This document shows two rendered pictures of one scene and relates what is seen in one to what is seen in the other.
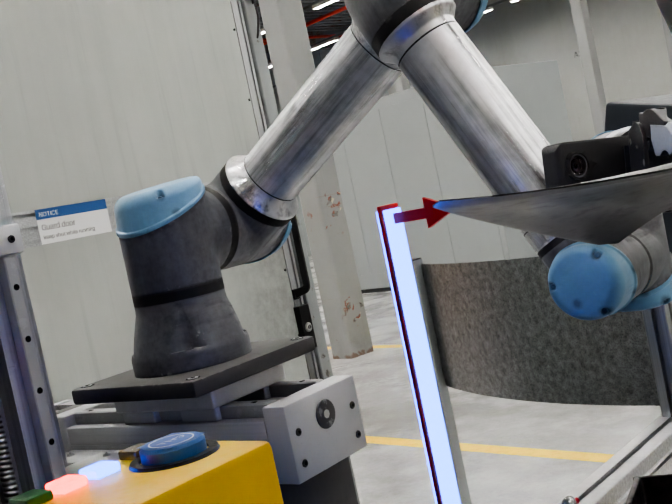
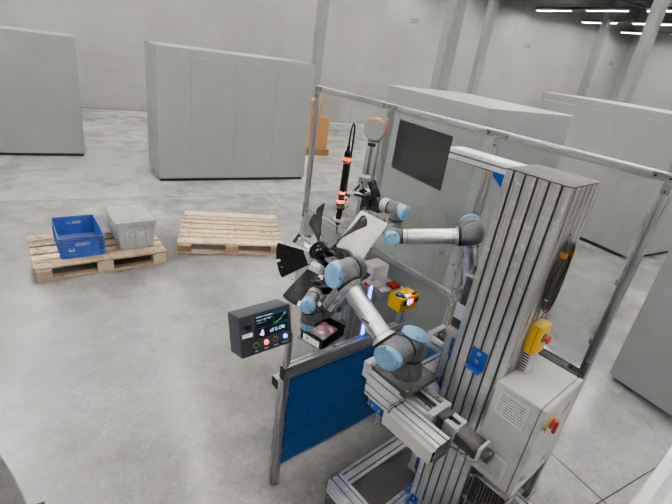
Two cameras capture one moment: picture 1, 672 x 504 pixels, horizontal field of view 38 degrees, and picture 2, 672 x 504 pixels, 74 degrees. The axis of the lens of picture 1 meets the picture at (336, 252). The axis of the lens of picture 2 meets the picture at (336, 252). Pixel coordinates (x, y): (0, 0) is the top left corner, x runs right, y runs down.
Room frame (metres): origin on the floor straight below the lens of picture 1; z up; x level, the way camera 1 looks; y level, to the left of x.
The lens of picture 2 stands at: (2.94, 0.06, 2.34)
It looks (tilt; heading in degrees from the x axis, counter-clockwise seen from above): 24 degrees down; 189
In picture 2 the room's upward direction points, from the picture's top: 8 degrees clockwise
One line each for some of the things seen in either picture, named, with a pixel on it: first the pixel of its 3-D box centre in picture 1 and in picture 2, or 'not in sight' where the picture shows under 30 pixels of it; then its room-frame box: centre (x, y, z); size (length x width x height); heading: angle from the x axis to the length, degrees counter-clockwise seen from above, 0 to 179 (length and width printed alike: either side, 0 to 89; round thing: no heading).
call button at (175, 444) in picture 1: (173, 451); not in sight; (0.58, 0.12, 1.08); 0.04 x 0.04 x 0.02
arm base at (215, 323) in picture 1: (185, 324); (407, 362); (1.23, 0.21, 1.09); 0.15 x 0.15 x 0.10
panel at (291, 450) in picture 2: not in sight; (340, 396); (0.85, -0.10, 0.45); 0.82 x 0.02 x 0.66; 141
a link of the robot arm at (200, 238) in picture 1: (169, 233); (411, 342); (1.24, 0.20, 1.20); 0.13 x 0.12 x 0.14; 148
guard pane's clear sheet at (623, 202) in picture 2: not in sight; (422, 199); (-0.01, 0.14, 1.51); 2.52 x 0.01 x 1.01; 51
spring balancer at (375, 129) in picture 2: not in sight; (375, 129); (-0.17, -0.26, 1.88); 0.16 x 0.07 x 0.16; 86
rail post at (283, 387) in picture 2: not in sight; (278, 433); (1.18, -0.37, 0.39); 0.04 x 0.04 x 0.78; 51
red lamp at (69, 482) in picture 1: (66, 484); not in sight; (0.55, 0.18, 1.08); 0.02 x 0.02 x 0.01; 51
